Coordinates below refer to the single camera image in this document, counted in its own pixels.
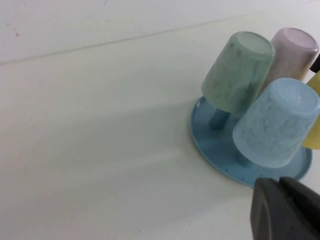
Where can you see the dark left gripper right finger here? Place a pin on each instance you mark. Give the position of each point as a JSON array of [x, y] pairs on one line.
[[305, 202]]

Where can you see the light blue marbled plastic cup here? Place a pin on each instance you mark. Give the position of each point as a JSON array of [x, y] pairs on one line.
[[275, 125]]

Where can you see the green marbled plastic cup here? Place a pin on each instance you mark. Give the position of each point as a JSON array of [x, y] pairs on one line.
[[237, 75]]

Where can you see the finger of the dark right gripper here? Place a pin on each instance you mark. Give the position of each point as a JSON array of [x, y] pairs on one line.
[[316, 65]]

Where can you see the yellow plastic cup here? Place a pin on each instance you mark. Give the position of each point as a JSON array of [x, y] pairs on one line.
[[315, 125]]

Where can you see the pink marbled plastic cup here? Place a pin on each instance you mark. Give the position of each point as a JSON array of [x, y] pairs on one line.
[[292, 42]]

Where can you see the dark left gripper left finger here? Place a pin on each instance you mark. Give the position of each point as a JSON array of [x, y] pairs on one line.
[[270, 215]]

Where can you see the blue round cup stand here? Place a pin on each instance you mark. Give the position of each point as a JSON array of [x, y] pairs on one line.
[[215, 150]]

